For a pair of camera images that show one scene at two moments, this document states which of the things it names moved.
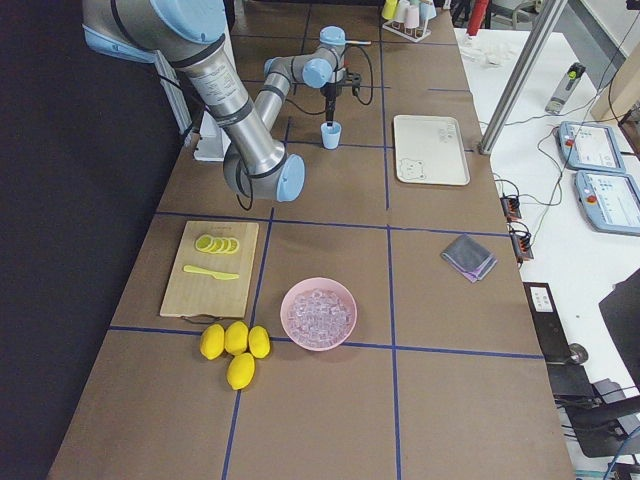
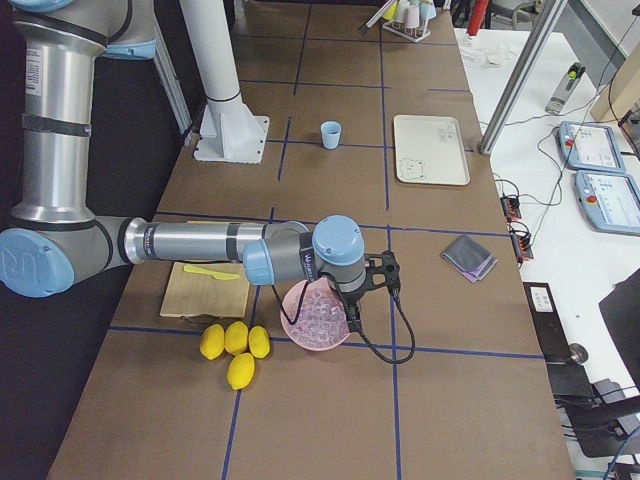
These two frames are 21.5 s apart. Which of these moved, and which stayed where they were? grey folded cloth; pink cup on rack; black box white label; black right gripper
Moved: black right gripper
Stayed: black box white label; pink cup on rack; grey folded cloth
